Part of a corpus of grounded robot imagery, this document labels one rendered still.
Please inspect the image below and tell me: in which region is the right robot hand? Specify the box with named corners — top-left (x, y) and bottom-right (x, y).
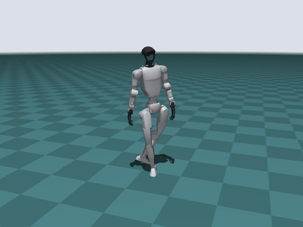
top-left (127, 109), bottom-right (133, 126)

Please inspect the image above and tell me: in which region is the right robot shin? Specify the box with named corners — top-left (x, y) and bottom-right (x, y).
top-left (146, 145), bottom-right (155, 168)

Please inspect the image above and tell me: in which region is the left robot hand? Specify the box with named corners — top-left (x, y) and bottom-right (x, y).
top-left (170, 102), bottom-right (175, 120)

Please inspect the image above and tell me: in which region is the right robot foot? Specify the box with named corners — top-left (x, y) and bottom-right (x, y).
top-left (150, 165), bottom-right (157, 177)

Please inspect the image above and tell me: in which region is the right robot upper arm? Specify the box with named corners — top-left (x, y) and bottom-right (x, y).
top-left (132, 69), bottom-right (142, 97)

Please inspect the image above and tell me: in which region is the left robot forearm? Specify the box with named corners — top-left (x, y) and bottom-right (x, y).
top-left (165, 88), bottom-right (175, 105)

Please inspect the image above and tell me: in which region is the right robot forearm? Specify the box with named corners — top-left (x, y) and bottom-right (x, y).
top-left (128, 90), bottom-right (136, 112)

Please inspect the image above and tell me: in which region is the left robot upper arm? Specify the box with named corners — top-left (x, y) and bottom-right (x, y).
top-left (159, 65), bottom-right (170, 90)

